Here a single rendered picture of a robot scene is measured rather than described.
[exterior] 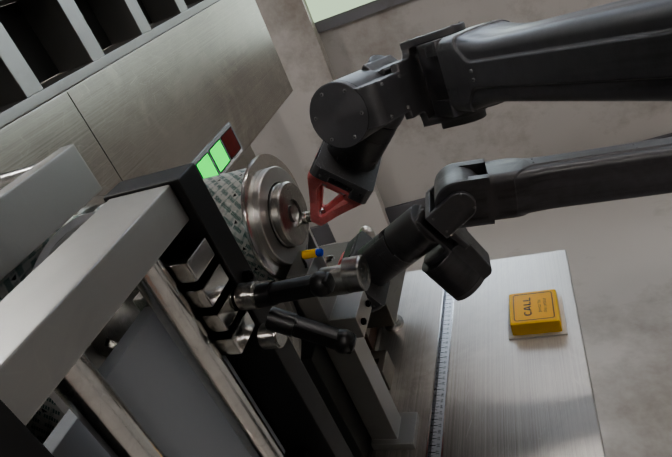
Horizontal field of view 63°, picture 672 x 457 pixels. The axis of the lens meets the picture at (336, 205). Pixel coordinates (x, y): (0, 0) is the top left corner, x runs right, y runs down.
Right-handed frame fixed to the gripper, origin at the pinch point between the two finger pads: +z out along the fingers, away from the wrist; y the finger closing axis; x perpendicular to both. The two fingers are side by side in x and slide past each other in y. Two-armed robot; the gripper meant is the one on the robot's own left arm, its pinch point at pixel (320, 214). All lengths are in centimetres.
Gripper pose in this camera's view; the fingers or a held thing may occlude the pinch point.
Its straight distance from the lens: 63.8
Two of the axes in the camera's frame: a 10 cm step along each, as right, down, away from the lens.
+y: 1.9, -5.5, 8.1
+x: -9.0, -4.3, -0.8
